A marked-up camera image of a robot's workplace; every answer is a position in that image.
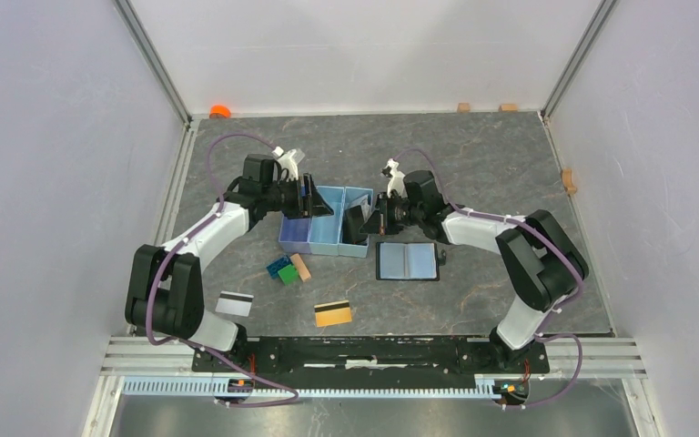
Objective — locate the silver credit card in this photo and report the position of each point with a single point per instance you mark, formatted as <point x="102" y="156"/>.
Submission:
<point x="233" y="303"/>

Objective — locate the blue toy brick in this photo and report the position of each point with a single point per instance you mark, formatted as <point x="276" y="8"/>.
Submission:
<point x="275" y="266"/>

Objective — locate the light blue bin with cards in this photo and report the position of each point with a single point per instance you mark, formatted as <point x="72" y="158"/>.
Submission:
<point x="356" y="196"/>

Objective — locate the green toy brick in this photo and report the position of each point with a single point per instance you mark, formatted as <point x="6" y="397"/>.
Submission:
<point x="288" y="274"/>

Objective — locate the black card holder wallet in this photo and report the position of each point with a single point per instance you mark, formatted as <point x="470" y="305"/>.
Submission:
<point x="416" y="261"/>

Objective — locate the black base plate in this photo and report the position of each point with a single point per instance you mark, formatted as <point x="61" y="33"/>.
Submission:
<point x="383" y="362"/>

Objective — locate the aluminium frame rail left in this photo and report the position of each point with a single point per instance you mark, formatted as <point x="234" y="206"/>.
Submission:
<point x="103" y="409"/>

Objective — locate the light blue middle bin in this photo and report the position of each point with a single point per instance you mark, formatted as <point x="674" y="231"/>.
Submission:
<point x="324" y="233"/>

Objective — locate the wooden block back left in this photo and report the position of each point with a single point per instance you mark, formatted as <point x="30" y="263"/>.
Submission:
<point x="463" y="107"/>

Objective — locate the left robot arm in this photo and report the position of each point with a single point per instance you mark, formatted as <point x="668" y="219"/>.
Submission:
<point x="165" y="292"/>

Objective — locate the purple plastic bin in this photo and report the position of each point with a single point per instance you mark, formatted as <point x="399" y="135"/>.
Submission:
<point x="294" y="235"/>

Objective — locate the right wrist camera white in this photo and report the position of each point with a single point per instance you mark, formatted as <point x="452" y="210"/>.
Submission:
<point x="395" y="178"/>

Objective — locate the gold credit card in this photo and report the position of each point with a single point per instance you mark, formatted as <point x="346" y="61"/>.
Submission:
<point x="332" y="313"/>

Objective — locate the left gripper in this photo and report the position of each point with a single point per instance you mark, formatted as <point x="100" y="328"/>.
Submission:
<point x="311" y="204"/>

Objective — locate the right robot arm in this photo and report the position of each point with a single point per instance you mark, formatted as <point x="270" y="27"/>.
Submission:
<point x="544" y="265"/>

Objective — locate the wooden block back right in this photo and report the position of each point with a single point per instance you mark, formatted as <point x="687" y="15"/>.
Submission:
<point x="508" y="108"/>

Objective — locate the wooden arch block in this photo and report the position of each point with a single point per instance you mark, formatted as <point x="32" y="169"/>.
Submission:
<point x="568" y="181"/>

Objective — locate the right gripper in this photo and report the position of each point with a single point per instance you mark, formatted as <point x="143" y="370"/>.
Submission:
<point x="379" y="221"/>

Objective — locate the orange round object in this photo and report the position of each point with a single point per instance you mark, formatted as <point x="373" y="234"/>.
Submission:
<point x="219" y="111"/>

